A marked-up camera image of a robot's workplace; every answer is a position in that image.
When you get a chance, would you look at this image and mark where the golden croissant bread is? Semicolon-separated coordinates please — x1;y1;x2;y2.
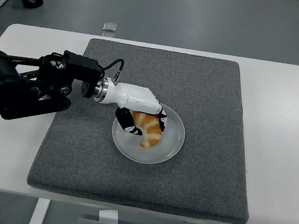
126;110;165;150

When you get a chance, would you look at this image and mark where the round grey plate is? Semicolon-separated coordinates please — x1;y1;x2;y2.
109;99;188;168

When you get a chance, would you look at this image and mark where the grey felt mat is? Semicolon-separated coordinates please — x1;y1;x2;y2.
24;32;267;224

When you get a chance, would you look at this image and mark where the white table leg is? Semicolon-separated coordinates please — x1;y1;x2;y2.
28;197;52;224

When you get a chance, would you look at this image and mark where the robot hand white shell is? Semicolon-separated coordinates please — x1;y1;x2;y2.
97;80;172;140

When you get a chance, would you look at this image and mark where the small silver floor box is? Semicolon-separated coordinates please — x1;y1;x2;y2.
102;22;119;32

